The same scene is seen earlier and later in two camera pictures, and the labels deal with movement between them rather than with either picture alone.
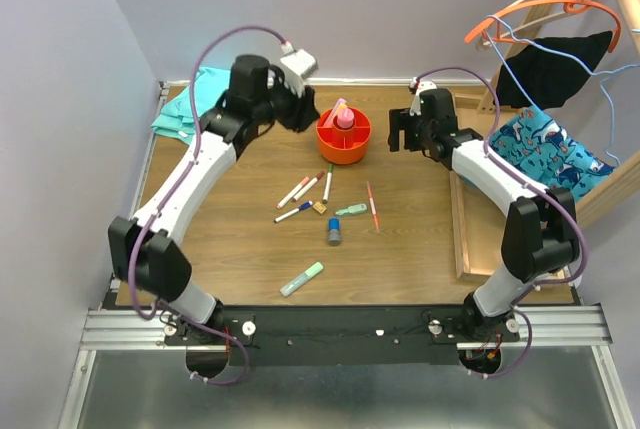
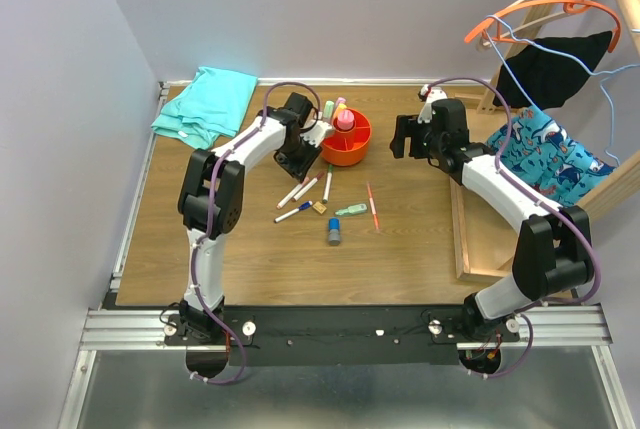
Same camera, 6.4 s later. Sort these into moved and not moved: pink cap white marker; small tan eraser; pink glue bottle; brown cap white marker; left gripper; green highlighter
Moved: left gripper; green highlighter
Not moved: small tan eraser; pink cap white marker; brown cap white marker; pink glue bottle
